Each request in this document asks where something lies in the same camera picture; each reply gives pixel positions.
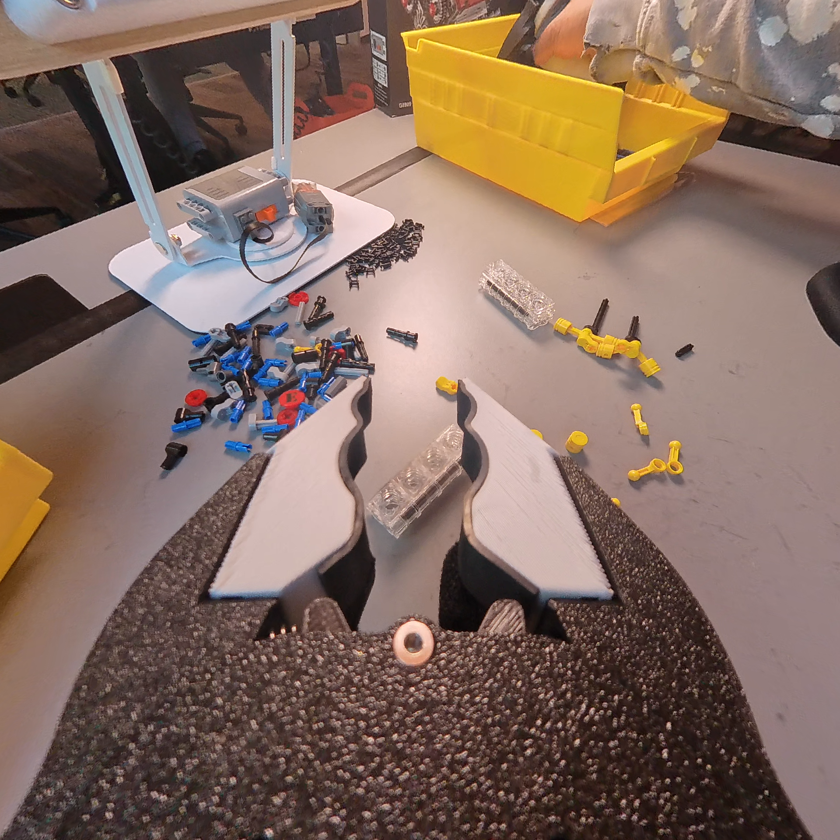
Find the light wooden stand board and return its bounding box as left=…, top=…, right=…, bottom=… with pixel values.
left=0, top=0, right=368, bottom=80

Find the pile of mixed building parts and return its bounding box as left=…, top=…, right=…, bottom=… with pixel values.
left=172, top=292, right=376, bottom=454

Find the grey desk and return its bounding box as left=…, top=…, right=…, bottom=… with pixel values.
left=0, top=141, right=840, bottom=840
left=0, top=108, right=431, bottom=290

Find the white cylinder bar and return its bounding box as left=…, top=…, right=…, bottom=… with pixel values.
left=0, top=0, right=191, bottom=46

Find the pile of black clip pins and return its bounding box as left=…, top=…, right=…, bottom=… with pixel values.
left=346, top=220, right=424, bottom=290

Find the grey battery box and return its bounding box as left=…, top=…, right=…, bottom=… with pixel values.
left=182, top=167, right=280, bottom=244

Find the yellow piston crank assembly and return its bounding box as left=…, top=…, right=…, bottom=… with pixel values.
left=607, top=316, right=660, bottom=378
left=554, top=298, right=614, bottom=358

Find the black motor cable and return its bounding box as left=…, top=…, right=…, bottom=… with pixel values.
left=239, top=220, right=322, bottom=284

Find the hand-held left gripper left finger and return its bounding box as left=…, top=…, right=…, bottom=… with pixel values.
left=207, top=376, right=375, bottom=601

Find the transparent cylinder block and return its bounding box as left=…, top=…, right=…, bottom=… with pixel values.
left=367, top=423, right=468, bottom=539
left=479, top=259, right=555, bottom=331

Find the red and black object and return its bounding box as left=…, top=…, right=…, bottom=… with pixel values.
left=295, top=82, right=375, bottom=132

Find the white metal stand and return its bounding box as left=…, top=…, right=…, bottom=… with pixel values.
left=82, top=20, right=398, bottom=332

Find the black toy engine box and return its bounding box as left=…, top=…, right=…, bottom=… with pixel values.
left=367, top=0, right=434, bottom=118

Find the person's right forearm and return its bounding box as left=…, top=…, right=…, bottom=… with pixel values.
left=583, top=0, right=840, bottom=140

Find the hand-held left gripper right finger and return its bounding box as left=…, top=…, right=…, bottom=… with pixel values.
left=457, top=378, right=616, bottom=602

